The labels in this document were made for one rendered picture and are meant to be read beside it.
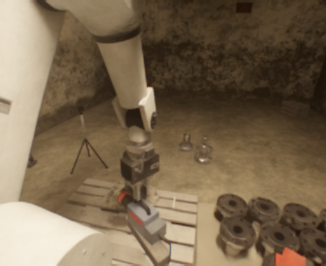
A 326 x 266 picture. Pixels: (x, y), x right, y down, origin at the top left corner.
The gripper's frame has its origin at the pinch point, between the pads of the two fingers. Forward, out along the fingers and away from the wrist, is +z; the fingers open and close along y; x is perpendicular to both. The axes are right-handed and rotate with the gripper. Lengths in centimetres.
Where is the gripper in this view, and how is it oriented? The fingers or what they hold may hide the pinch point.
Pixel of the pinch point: (141, 191)
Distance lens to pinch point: 139.9
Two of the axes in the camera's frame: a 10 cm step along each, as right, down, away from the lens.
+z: -0.2, 9.2, 4.0
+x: -6.9, -3.0, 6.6
